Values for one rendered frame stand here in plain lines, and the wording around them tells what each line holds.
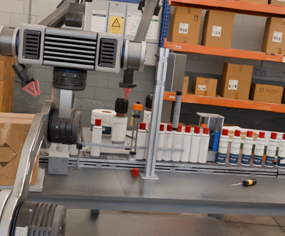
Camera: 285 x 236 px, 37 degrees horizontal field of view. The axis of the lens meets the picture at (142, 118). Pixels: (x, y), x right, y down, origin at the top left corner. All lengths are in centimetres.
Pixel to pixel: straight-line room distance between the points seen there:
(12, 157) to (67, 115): 32
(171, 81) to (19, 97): 507
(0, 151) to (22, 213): 56
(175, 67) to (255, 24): 493
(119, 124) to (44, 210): 126
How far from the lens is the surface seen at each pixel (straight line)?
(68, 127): 168
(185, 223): 328
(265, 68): 704
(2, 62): 550
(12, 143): 184
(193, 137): 236
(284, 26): 632
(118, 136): 253
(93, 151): 228
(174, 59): 210
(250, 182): 232
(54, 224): 131
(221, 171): 243
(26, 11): 693
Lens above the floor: 148
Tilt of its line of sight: 9 degrees down
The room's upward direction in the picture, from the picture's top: 6 degrees clockwise
